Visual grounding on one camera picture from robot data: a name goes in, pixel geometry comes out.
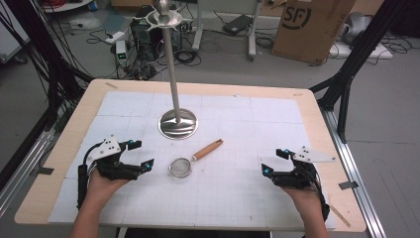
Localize grey rounded device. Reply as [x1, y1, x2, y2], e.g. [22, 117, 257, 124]
[341, 11, 373, 46]

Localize white box with green display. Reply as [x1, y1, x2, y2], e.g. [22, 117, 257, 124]
[115, 40, 129, 67]

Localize aluminium rail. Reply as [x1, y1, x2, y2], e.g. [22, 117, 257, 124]
[319, 107, 388, 238]
[0, 127, 58, 219]

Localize brown cardboard box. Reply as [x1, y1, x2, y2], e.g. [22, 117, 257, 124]
[270, 0, 357, 65]

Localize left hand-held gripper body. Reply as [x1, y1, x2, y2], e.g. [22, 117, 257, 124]
[86, 134, 142, 181]

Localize strainer with wooden handle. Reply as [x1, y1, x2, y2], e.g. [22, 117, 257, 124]
[167, 138, 225, 179]

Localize person's right hand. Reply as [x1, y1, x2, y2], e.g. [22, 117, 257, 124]
[279, 183, 327, 214]

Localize tall metal stand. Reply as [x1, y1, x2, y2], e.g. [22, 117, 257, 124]
[145, 0, 200, 141]

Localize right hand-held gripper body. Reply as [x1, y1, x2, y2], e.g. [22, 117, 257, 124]
[270, 145, 338, 190]

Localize white grid mat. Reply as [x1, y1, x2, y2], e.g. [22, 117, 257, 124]
[48, 90, 337, 232]

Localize black computer tower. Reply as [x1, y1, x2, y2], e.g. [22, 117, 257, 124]
[130, 14, 183, 62]

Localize white power strip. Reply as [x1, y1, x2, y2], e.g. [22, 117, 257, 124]
[104, 31, 127, 46]

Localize person's left hand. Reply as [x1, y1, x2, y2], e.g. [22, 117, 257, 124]
[86, 168, 132, 201]

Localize white stand legs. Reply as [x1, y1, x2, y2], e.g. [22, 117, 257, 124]
[191, 0, 263, 61]

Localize thin wooden stick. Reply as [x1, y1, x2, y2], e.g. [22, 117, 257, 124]
[329, 203, 353, 229]

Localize black metal frame stand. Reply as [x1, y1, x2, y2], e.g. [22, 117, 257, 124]
[0, 0, 95, 191]
[309, 0, 410, 145]

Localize flat black device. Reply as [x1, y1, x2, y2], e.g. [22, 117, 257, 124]
[221, 13, 255, 37]

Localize white foam board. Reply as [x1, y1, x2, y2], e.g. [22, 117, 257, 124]
[328, 41, 394, 60]

